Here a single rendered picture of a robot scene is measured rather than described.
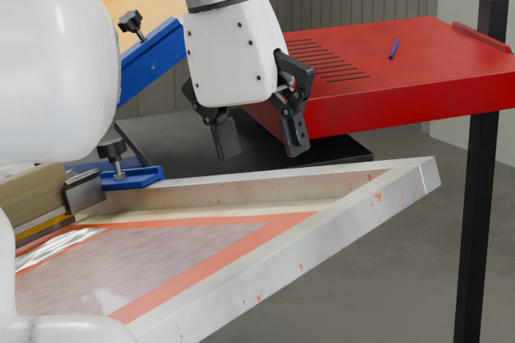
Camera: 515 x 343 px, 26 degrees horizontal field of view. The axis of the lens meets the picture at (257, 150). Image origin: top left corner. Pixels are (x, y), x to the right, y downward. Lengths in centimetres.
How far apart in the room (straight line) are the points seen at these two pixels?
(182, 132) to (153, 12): 37
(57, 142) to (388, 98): 187
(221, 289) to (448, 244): 311
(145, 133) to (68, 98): 203
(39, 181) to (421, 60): 111
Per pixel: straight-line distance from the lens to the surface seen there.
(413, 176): 133
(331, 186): 143
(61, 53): 47
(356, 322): 362
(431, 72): 243
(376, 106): 232
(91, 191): 170
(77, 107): 47
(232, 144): 117
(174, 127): 253
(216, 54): 110
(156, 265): 134
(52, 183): 167
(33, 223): 163
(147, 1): 230
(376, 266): 396
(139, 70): 201
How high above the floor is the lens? 185
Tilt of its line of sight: 22 degrees down
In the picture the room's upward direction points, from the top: straight up
